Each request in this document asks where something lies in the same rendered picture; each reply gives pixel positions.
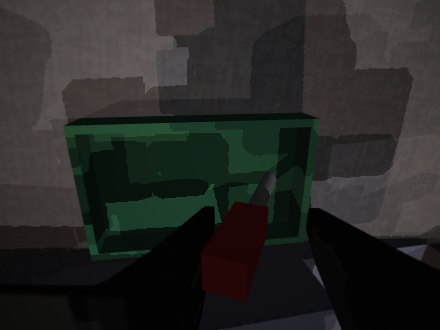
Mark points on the green tray floor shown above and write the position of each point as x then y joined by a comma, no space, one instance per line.
155,181

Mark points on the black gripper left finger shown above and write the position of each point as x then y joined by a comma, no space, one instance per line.
162,290

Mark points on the green tray rim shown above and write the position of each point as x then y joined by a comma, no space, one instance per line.
102,247

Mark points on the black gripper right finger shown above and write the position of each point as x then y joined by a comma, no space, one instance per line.
371,285

